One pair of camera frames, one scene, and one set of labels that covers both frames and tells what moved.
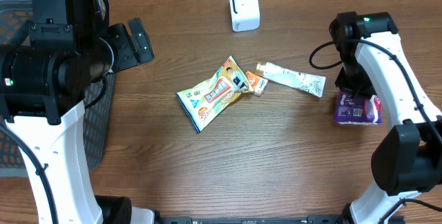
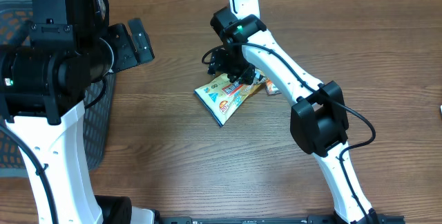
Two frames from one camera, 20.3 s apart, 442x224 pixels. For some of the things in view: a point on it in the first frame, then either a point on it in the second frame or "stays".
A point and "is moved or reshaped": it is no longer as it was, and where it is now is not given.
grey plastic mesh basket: x=16 y=18 stays
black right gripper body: x=352 y=77 → x=235 y=65
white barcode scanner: x=244 y=7 stays
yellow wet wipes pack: x=202 y=101 is moved or reshaped
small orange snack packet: x=256 y=83 → x=271 y=88
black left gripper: x=120 y=35 stays
